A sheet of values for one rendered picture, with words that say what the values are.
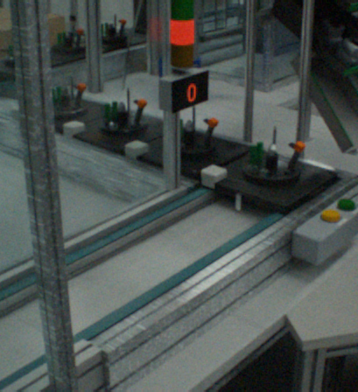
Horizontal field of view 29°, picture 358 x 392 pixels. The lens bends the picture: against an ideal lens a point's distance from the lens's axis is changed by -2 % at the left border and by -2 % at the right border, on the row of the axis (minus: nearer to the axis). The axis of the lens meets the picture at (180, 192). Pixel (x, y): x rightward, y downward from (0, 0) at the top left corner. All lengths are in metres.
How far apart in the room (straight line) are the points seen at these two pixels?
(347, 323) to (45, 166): 0.75
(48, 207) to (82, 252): 0.55
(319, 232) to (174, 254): 0.31
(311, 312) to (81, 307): 0.45
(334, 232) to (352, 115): 0.50
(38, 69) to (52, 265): 0.26
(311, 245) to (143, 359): 0.45
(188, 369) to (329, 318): 0.31
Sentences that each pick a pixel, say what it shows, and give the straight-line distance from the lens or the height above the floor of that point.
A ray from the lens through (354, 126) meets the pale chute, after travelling 1.89.
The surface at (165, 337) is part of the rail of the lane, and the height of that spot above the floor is 0.91.
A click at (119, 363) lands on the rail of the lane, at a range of 1.15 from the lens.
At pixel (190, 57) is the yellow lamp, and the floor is 1.28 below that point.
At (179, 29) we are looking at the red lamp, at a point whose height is 1.34.
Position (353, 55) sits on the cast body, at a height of 1.24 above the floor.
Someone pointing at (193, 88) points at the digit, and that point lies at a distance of 1.52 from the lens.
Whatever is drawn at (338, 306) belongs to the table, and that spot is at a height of 0.86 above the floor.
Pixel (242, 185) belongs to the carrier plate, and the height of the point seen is 0.97.
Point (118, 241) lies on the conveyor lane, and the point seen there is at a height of 0.94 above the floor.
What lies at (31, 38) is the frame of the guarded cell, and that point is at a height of 1.48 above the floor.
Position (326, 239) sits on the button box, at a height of 0.95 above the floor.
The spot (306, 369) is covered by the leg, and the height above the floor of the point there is 0.77.
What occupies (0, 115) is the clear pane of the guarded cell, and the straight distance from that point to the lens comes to 0.80.
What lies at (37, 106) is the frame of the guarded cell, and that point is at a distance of 0.81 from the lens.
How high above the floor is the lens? 1.65
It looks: 25 degrees down
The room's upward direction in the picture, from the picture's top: straight up
